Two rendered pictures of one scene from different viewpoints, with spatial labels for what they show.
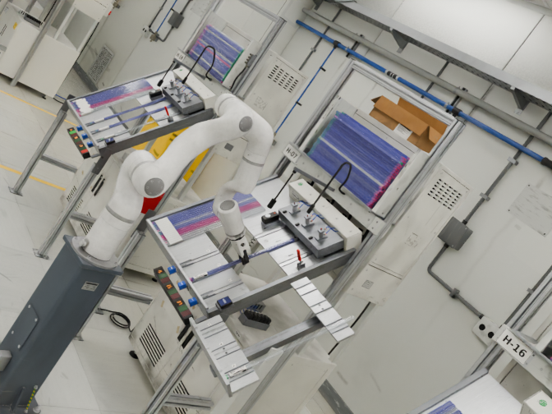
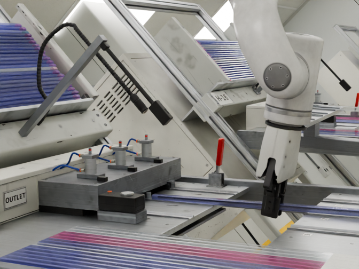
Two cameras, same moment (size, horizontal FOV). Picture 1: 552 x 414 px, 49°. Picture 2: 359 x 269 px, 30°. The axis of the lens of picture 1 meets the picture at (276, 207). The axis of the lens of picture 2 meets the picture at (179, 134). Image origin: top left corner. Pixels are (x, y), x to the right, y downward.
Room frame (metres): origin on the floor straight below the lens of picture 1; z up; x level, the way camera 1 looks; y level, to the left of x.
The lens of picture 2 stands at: (3.03, 1.14, 0.84)
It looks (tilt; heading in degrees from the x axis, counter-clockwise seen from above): 12 degrees up; 249
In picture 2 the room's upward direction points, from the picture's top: 40 degrees counter-clockwise
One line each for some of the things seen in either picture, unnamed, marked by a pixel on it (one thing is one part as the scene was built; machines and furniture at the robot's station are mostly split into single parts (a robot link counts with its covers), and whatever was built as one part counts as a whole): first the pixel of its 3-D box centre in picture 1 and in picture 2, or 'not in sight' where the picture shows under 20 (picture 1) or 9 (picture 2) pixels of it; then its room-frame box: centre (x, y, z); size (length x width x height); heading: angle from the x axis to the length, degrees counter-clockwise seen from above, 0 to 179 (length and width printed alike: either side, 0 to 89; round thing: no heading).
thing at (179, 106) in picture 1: (139, 160); not in sight; (3.84, 0.90, 0.66); 1.01 x 0.73 x 1.31; 135
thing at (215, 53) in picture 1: (186, 135); not in sight; (4.00, 0.77, 0.95); 1.35 x 0.82 x 1.90; 135
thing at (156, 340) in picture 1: (226, 355); not in sight; (2.95, -0.24, 0.31); 0.70 x 0.65 x 0.62; 45
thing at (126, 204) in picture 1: (135, 183); not in sight; (2.16, 0.47, 1.00); 0.19 x 0.12 x 0.24; 39
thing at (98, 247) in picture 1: (107, 233); not in sight; (2.13, 0.45, 0.79); 0.19 x 0.19 x 0.18
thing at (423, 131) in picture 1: (416, 123); not in sight; (3.11, -0.33, 1.82); 0.68 x 0.30 x 0.20; 45
